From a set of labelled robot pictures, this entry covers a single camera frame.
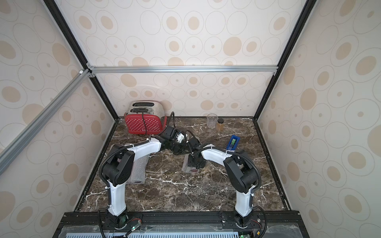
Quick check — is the left diagonal aluminium bar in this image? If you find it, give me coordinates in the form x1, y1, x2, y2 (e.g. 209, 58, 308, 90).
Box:
1, 69, 90, 174

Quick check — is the blue tape dispenser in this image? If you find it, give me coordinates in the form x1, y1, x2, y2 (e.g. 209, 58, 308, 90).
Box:
226, 135, 240, 151

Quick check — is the silver toaster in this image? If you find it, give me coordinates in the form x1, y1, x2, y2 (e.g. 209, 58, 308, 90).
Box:
125, 101, 165, 119

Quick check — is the brown spice jar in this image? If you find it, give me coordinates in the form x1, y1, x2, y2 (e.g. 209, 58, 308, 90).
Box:
216, 118, 224, 132

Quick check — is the red perforated plastic basket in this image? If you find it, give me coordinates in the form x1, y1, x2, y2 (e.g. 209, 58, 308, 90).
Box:
124, 113, 167, 135

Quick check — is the clear drinking glass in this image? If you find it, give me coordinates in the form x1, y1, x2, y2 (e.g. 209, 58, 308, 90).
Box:
206, 114, 218, 129

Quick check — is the single bubble wrap sheet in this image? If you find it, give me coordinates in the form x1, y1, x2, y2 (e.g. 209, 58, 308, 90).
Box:
110, 143, 122, 153

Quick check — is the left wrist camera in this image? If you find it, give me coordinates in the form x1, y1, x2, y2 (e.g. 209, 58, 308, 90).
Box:
176, 133, 186, 143

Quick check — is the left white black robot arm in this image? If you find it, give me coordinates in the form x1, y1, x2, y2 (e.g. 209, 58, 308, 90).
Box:
99, 125, 188, 229

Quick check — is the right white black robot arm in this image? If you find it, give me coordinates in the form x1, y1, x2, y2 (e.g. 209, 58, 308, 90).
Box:
186, 136, 262, 228

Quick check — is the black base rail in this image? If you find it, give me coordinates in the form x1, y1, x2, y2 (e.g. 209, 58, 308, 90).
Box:
53, 208, 309, 238

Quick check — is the horizontal aluminium bar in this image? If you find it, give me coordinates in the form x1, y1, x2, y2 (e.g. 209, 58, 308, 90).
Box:
89, 65, 278, 74

